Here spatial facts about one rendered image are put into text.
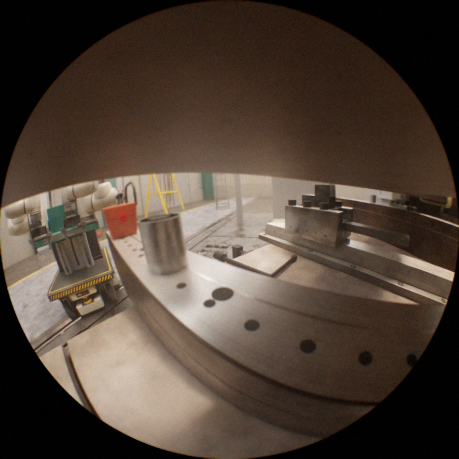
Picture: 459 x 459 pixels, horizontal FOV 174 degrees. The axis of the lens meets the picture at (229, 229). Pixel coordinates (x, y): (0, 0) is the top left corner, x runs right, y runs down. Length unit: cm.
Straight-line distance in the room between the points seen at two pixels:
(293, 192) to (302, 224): 214
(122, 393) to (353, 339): 60
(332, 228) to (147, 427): 119
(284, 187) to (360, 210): 171
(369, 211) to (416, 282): 116
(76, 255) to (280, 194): 334
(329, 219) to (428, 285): 80
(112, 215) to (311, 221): 107
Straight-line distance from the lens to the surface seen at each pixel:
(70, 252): 167
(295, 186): 320
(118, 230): 62
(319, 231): 103
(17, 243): 690
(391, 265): 105
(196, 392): 53
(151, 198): 928
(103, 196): 127
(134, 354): 67
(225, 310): 18
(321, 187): 113
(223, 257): 111
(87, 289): 140
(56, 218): 157
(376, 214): 194
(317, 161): 16
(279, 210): 321
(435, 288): 114
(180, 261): 27
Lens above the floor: 82
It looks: 15 degrees down
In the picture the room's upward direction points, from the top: 4 degrees counter-clockwise
